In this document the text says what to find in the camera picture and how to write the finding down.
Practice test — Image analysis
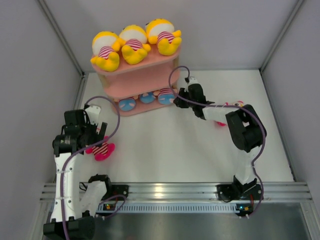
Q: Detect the boy doll plush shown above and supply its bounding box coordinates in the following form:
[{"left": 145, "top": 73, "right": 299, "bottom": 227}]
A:
[
  {"left": 153, "top": 88, "right": 178, "bottom": 105},
  {"left": 118, "top": 95, "right": 139, "bottom": 112},
  {"left": 139, "top": 91, "right": 156, "bottom": 104}
]

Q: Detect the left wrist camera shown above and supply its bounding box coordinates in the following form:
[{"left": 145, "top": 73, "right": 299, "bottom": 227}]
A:
[{"left": 84, "top": 104, "right": 101, "bottom": 126}]

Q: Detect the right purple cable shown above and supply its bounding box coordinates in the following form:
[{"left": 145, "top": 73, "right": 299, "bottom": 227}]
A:
[{"left": 168, "top": 65, "right": 266, "bottom": 221}]

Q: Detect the white pink bear plush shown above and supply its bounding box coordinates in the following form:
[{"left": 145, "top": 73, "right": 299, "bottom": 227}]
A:
[
  {"left": 215, "top": 100, "right": 245, "bottom": 127},
  {"left": 85, "top": 141, "right": 116, "bottom": 162}
]

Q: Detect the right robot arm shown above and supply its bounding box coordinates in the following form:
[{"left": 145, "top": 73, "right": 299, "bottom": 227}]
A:
[{"left": 173, "top": 83, "right": 267, "bottom": 202}]

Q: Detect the aluminium front rail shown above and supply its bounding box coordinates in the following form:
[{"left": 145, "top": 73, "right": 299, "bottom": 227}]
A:
[{"left": 39, "top": 181, "right": 313, "bottom": 202}]

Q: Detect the white slotted cable duct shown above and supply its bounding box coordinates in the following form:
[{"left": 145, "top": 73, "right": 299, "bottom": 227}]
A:
[{"left": 49, "top": 201, "right": 241, "bottom": 213}]

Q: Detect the yellow frog plush toy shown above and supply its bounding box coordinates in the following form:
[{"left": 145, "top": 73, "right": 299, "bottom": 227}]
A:
[{"left": 145, "top": 18, "right": 182, "bottom": 56}]

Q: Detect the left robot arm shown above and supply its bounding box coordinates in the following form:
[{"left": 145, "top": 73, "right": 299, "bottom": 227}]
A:
[{"left": 43, "top": 105, "right": 113, "bottom": 240}]

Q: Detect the boy doll plush in shelf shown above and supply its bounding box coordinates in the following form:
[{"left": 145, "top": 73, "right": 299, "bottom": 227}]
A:
[{"left": 118, "top": 95, "right": 139, "bottom": 112}]

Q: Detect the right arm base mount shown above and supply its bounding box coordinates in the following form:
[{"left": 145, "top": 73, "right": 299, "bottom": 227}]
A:
[{"left": 216, "top": 183, "right": 262, "bottom": 202}]

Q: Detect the pink three-tier shelf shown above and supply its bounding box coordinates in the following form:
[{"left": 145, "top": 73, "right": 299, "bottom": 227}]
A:
[{"left": 92, "top": 46, "right": 181, "bottom": 117}]

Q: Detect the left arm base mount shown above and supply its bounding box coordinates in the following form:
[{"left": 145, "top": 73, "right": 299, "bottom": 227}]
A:
[{"left": 101, "top": 184, "right": 129, "bottom": 201}]

